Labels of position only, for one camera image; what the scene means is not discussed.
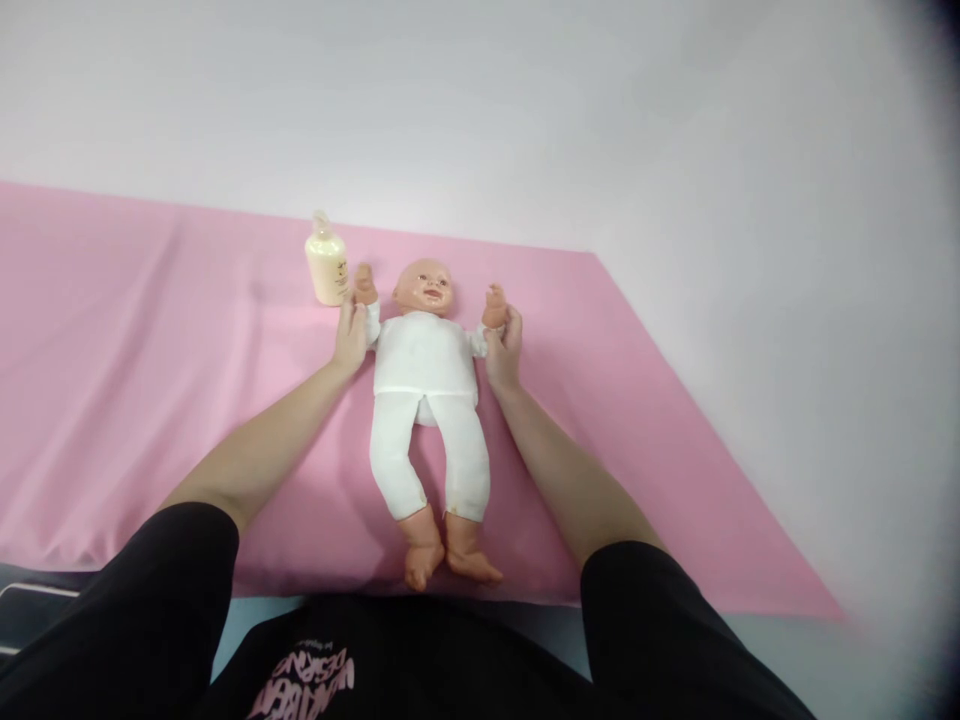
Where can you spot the person's left hand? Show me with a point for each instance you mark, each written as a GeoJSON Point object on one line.
{"type": "Point", "coordinates": [351, 336]}

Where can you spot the pink bed sheet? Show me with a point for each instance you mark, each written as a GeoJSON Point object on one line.
{"type": "Point", "coordinates": [300, 390]}

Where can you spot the person's body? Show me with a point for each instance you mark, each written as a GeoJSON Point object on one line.
{"type": "Point", "coordinates": [390, 660]}

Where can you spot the cream lotion pump bottle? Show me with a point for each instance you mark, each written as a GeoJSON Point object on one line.
{"type": "Point", "coordinates": [327, 268]}

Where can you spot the person's right hand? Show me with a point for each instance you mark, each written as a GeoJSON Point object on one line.
{"type": "Point", "coordinates": [506, 352]}

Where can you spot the black and white object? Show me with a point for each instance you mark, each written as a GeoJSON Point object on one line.
{"type": "Point", "coordinates": [30, 607]}

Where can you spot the person's left fingers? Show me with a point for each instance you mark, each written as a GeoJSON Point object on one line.
{"type": "Point", "coordinates": [354, 319]}

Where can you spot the baby doll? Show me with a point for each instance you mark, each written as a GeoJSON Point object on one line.
{"type": "Point", "coordinates": [435, 397]}

